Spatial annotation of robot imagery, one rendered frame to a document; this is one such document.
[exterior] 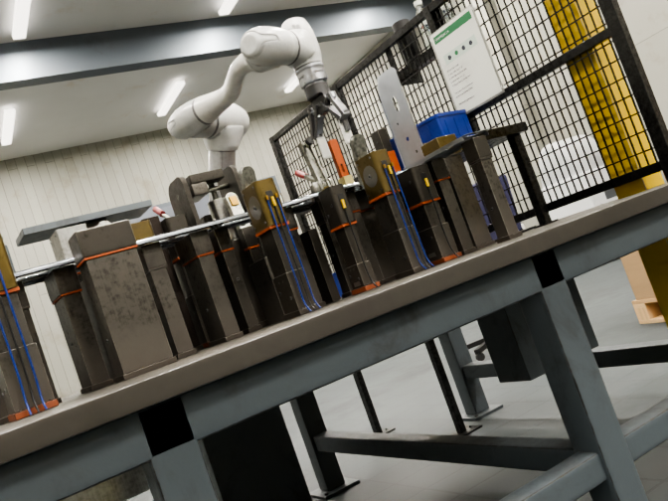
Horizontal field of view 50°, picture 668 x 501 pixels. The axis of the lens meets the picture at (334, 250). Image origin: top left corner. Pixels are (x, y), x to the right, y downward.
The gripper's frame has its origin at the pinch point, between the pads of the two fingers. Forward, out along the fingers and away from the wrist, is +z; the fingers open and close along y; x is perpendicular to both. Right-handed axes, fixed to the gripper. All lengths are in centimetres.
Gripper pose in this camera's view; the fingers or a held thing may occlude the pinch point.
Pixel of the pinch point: (337, 147)
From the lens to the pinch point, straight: 217.4
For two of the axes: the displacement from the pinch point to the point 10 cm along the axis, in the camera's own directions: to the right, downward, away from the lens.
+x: 8.0, -2.5, 5.5
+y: 5.0, -2.3, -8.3
